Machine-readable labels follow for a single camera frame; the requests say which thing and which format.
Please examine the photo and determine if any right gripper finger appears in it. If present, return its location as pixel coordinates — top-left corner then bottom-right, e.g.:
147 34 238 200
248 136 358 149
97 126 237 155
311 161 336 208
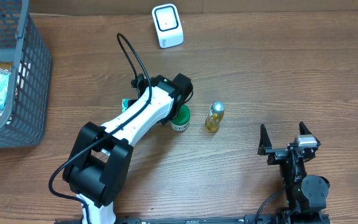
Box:
257 124 272 156
299 121 321 146

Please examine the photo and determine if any yellow liquid bottle silver cap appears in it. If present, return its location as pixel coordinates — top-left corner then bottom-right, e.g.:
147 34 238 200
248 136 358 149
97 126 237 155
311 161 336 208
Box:
205 101 224 133

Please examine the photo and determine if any green lid white jar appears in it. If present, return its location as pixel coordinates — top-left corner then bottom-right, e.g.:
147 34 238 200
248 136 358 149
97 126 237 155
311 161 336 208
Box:
170 105 191 131

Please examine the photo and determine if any small teal white packet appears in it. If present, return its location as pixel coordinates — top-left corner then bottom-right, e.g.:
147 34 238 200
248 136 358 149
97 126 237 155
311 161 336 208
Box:
122 98 137 112

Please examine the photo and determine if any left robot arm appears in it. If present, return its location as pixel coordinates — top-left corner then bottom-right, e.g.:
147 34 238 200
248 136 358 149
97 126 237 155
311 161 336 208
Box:
63 73 193 223

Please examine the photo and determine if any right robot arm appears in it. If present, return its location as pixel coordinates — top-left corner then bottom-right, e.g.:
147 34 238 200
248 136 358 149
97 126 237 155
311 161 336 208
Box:
254 122 331 224

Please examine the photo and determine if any white barcode scanner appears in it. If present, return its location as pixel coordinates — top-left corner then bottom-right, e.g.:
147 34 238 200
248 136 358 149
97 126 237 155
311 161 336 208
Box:
152 3 184 49

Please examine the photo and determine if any grey plastic mesh basket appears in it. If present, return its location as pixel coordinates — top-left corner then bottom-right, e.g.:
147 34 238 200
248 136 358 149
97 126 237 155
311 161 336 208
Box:
0 0 52 148

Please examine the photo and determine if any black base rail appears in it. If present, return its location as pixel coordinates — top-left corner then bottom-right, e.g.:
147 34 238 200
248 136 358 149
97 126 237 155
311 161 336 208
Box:
54 215 331 224

